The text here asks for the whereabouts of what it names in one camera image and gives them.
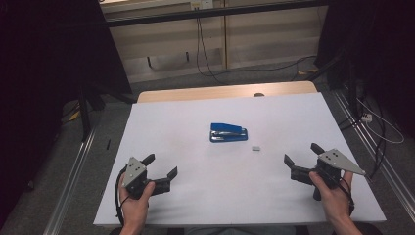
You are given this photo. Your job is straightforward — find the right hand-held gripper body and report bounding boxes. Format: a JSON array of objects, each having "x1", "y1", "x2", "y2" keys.
[{"x1": 312, "y1": 149, "x2": 367, "y2": 202}]

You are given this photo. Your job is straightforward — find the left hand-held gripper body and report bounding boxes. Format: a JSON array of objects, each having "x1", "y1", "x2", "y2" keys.
[{"x1": 121, "y1": 157, "x2": 157, "y2": 201}]

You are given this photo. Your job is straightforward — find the blue stapler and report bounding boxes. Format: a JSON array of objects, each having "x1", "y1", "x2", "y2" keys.
[{"x1": 208, "y1": 122, "x2": 249, "y2": 144}]

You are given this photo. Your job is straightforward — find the person's left hand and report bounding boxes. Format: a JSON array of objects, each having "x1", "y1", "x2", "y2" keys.
[{"x1": 118, "y1": 172, "x2": 157, "y2": 229}]

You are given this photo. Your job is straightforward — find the person's right hand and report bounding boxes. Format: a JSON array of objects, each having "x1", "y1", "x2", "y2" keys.
[{"x1": 308, "y1": 169, "x2": 355, "y2": 223}]

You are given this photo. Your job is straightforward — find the white table cover sheet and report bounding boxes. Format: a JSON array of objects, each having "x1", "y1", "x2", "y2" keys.
[{"x1": 93, "y1": 91, "x2": 388, "y2": 228}]

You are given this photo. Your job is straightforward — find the person's dark clothing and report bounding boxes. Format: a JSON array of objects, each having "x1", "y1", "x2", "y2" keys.
[{"x1": 332, "y1": 222, "x2": 384, "y2": 235}]

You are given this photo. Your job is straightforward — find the wooden table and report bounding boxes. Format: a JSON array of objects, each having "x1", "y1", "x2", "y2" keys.
[{"x1": 136, "y1": 80, "x2": 319, "y2": 104}]

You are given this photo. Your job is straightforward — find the black metal stand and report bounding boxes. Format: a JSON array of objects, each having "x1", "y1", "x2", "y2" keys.
[{"x1": 77, "y1": 82, "x2": 138, "y2": 142}]

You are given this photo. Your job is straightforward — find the person's grey trousers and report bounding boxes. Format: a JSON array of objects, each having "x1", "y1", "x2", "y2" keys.
[{"x1": 184, "y1": 225, "x2": 297, "y2": 235}]

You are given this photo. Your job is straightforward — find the black curtain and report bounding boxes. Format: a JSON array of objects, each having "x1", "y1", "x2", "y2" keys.
[
  {"x1": 314, "y1": 0, "x2": 415, "y2": 138},
  {"x1": 0, "y1": 0, "x2": 133, "y2": 226}
]

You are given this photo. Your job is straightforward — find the black horizontal bar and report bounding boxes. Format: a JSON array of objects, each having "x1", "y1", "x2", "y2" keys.
[{"x1": 106, "y1": 0, "x2": 329, "y2": 28}]

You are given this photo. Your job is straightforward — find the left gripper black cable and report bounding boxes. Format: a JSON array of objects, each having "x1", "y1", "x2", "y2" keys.
[{"x1": 114, "y1": 165, "x2": 129, "y2": 227}]

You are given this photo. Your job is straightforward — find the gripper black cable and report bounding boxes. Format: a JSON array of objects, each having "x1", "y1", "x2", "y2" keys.
[
  {"x1": 337, "y1": 177, "x2": 356, "y2": 217},
  {"x1": 114, "y1": 165, "x2": 129, "y2": 227}
]

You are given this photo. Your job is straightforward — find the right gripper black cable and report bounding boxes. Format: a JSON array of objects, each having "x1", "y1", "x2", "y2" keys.
[{"x1": 337, "y1": 177, "x2": 356, "y2": 217}]

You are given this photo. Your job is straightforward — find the aluminium floor rail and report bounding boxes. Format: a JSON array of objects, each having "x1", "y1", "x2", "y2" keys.
[
  {"x1": 332, "y1": 89, "x2": 415, "y2": 214},
  {"x1": 42, "y1": 128, "x2": 98, "y2": 235}
]

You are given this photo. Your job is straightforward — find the white cable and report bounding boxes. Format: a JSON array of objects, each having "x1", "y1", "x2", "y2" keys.
[{"x1": 355, "y1": 97, "x2": 405, "y2": 145}]

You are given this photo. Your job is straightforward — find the black floor cable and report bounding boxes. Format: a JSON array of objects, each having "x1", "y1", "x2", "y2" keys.
[{"x1": 211, "y1": 54, "x2": 318, "y2": 82}]

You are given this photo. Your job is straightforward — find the black hanging cables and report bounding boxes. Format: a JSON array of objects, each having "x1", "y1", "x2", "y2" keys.
[{"x1": 195, "y1": 6, "x2": 227, "y2": 84}]

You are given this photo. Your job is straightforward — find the white wall socket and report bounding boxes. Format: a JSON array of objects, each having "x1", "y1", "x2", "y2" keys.
[{"x1": 190, "y1": 0, "x2": 214, "y2": 10}]

